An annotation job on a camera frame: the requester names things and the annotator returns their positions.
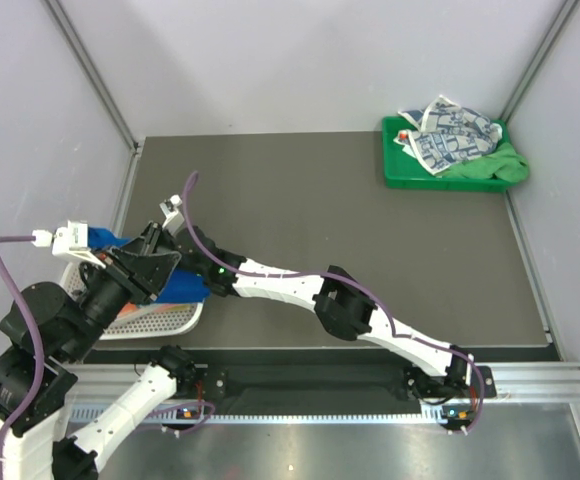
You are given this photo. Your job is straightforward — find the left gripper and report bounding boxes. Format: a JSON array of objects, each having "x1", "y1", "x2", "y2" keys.
[{"x1": 64, "y1": 242, "x2": 183, "y2": 360}]

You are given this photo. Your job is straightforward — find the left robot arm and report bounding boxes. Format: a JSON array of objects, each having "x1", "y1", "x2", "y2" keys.
[{"x1": 0, "y1": 247, "x2": 197, "y2": 479}]

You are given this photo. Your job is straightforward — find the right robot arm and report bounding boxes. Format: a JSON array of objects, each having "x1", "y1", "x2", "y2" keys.
[{"x1": 135, "y1": 224, "x2": 475, "y2": 399}]

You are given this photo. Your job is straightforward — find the folded towels in basket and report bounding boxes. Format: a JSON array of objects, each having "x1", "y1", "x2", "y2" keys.
[{"x1": 117, "y1": 303, "x2": 189, "y2": 321}]

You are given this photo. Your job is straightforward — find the white perforated plastic basket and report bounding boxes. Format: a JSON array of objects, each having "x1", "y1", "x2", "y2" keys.
[{"x1": 59, "y1": 262, "x2": 206, "y2": 342}]

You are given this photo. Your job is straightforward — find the green plastic tray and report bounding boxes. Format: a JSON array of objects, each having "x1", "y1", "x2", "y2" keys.
[{"x1": 381, "y1": 116, "x2": 514, "y2": 193}]

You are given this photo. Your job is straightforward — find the white blue patterned towel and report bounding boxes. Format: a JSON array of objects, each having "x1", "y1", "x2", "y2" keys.
[{"x1": 393, "y1": 95, "x2": 503, "y2": 176}]

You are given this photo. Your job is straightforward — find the green towel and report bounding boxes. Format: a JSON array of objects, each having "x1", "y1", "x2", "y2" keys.
[{"x1": 438, "y1": 142, "x2": 530, "y2": 184}]

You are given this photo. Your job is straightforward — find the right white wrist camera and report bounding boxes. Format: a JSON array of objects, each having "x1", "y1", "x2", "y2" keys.
[{"x1": 159, "y1": 195, "x2": 185, "y2": 235}]

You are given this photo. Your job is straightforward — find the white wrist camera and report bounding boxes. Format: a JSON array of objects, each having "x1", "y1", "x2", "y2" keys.
[
  {"x1": 32, "y1": 220, "x2": 104, "y2": 267},
  {"x1": 159, "y1": 195, "x2": 185, "y2": 235}
]

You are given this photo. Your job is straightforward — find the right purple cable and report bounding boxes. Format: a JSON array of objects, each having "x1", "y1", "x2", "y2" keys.
[{"x1": 182, "y1": 170, "x2": 486, "y2": 435}]

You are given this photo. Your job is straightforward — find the purple cable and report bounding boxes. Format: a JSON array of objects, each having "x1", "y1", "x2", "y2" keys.
[
  {"x1": 0, "y1": 234, "x2": 216, "y2": 480},
  {"x1": 182, "y1": 170, "x2": 486, "y2": 435}
]

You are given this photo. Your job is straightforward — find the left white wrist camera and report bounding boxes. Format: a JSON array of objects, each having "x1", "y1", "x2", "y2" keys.
[{"x1": 32, "y1": 220, "x2": 104, "y2": 267}]

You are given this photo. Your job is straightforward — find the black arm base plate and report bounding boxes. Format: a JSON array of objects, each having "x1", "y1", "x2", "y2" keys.
[{"x1": 175, "y1": 364, "x2": 478, "y2": 407}]

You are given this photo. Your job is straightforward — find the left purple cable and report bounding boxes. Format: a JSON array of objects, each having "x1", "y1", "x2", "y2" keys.
[{"x1": 0, "y1": 234, "x2": 216, "y2": 480}]

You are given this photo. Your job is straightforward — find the grey slotted cable duct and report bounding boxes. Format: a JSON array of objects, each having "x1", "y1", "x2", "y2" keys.
[{"x1": 69, "y1": 404, "x2": 468, "y2": 426}]

